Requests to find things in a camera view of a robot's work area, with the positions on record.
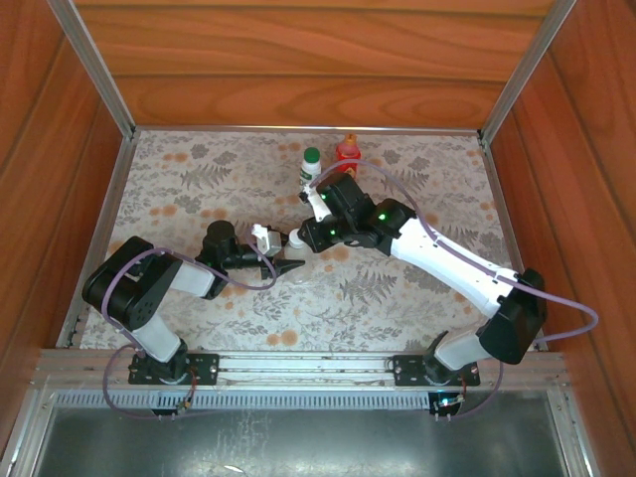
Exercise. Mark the floral patterned tablecloth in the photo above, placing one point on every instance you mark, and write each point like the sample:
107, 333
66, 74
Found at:
397, 323

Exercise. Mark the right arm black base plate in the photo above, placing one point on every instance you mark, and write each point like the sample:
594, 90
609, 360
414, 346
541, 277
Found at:
405, 370

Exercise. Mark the aluminium side rail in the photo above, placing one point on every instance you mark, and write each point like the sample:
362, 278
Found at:
497, 199
99, 233

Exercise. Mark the red plastic bottle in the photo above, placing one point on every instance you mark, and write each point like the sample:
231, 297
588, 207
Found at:
348, 159

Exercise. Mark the aluminium frame post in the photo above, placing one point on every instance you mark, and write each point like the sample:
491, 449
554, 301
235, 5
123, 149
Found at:
526, 64
94, 64

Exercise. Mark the small connector board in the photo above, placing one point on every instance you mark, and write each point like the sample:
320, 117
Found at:
164, 412
447, 403

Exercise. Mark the thin aluminium crossbar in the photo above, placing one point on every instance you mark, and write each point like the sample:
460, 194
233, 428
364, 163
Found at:
223, 129

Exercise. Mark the wide aluminium extrusion beam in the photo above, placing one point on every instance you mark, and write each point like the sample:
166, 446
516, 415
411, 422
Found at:
298, 365

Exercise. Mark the grey metal sheet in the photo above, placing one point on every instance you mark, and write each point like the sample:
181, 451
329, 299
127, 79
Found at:
298, 447

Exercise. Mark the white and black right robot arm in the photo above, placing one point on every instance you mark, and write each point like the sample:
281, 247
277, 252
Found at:
447, 258

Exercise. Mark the white bottle with green label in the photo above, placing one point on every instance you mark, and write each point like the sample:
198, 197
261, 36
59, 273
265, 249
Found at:
310, 171

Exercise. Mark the aluminium enclosure edge strip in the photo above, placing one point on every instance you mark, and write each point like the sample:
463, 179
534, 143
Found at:
576, 437
25, 437

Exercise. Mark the orange bottle cap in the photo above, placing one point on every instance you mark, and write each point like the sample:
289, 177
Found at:
352, 139

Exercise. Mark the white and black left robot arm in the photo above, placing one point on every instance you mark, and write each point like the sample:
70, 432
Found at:
154, 338

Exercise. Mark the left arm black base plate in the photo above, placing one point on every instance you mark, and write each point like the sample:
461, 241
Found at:
204, 368

